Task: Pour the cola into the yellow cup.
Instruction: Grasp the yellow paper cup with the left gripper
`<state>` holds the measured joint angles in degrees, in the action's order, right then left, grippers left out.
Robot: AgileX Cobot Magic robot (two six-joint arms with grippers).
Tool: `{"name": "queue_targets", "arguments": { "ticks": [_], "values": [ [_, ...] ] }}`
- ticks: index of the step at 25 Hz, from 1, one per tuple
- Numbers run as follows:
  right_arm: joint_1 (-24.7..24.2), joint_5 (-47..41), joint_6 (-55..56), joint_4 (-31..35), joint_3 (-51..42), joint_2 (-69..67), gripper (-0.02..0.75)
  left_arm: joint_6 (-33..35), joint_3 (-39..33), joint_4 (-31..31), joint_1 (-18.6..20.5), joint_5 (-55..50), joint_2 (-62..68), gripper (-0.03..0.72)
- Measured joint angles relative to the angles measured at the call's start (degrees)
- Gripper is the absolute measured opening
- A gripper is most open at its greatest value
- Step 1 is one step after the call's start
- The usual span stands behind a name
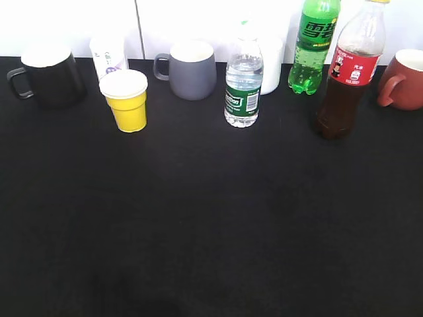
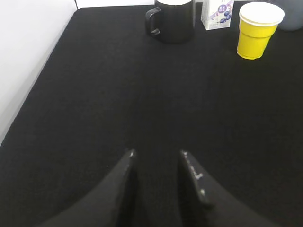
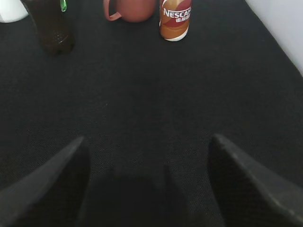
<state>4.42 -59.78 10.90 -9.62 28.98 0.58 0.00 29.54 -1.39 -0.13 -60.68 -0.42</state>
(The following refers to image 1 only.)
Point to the yellow paper cup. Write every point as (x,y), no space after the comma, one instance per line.
(125,92)

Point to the cola bottle red label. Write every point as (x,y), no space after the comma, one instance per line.
(359,48)

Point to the white purple paper cup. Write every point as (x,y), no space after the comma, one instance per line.
(108,54)

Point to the green sprite bottle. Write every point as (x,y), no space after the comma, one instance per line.
(316,28)

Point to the grey mug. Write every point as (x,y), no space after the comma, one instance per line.
(190,69)

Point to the clear water bottle green label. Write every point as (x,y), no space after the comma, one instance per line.
(243,77)

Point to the white mug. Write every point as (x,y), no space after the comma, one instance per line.
(272,50)

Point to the black mug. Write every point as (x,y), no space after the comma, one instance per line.
(52,74)

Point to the red mug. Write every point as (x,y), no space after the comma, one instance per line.
(401,83)

